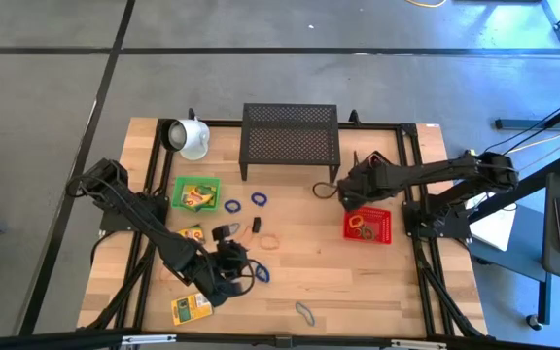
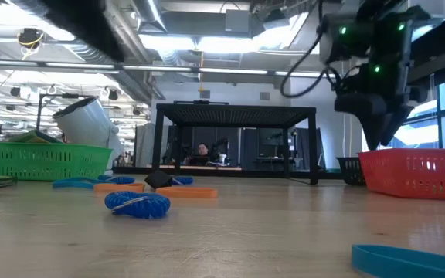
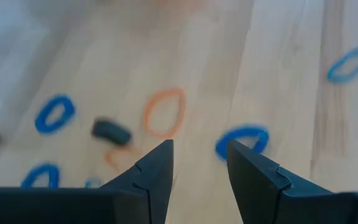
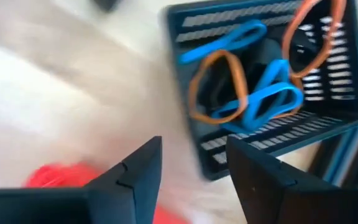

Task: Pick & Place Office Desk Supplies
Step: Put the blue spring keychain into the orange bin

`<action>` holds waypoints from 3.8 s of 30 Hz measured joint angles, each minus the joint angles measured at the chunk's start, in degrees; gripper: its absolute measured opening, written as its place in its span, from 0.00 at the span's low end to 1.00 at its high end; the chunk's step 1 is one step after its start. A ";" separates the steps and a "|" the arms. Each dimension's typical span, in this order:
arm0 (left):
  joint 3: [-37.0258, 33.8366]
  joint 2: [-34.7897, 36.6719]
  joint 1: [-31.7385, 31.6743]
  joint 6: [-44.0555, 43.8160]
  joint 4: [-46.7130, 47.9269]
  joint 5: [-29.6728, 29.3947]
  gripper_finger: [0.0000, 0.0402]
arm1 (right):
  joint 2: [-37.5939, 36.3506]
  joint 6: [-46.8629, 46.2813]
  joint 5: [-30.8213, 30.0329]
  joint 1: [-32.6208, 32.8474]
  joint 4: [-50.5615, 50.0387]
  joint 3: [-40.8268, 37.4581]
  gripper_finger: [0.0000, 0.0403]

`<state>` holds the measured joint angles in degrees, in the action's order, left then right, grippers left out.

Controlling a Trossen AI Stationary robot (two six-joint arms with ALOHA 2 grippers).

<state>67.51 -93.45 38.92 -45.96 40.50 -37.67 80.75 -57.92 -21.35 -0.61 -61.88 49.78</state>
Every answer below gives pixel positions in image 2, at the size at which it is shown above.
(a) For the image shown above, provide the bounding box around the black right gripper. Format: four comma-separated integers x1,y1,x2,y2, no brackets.
334,57,427,151

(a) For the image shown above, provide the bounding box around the blue rubber band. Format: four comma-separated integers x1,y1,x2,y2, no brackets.
51,176,112,191
351,243,445,278

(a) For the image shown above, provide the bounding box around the black plastic basket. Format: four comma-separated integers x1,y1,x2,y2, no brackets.
335,156,367,187

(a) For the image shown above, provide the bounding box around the red plastic basket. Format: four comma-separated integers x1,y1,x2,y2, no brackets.
357,147,445,202

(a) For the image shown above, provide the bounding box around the black mesh shelf riser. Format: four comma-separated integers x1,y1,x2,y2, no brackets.
151,100,320,186

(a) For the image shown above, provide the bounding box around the linear ceiling light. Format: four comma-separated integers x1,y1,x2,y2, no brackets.
0,58,338,80

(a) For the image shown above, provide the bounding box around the grey ceiling unit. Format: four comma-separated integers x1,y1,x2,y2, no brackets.
224,9,253,34

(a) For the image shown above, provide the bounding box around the person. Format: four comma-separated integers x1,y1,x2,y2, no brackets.
183,142,223,168

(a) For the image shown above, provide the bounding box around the black binder clip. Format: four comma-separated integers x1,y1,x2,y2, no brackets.
144,169,174,191

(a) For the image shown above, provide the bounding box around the white mug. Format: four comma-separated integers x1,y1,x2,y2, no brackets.
51,96,125,171

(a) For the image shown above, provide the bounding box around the green plastic basket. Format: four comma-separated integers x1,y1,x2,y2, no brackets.
0,141,114,182

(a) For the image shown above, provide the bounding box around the black pole stand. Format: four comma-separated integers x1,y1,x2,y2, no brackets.
35,92,80,132

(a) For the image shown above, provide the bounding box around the silver round duct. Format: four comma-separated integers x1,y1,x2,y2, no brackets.
131,0,168,34

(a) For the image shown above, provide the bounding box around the black ceiling cable reel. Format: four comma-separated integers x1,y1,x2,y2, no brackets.
16,29,45,50

